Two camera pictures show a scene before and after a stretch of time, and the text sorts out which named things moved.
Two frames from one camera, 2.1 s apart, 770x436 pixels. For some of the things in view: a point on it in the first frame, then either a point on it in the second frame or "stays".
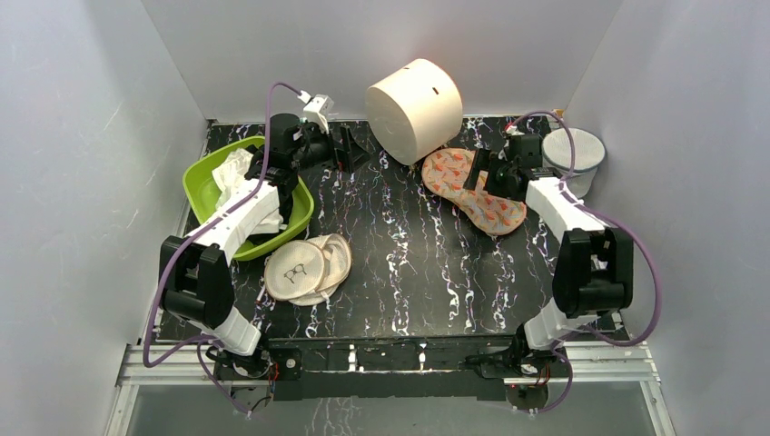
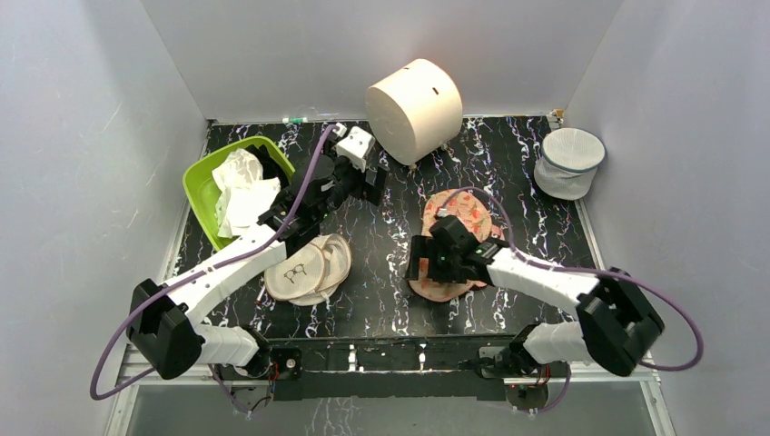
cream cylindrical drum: (414, 111) stays
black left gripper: (350, 157) -> (371, 193)
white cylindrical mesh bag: (589, 150) stays
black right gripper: (488, 174) -> (418, 264)
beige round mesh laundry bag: (308, 272) stays
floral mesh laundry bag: (447, 172) -> (475, 216)
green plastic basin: (202, 192) stays
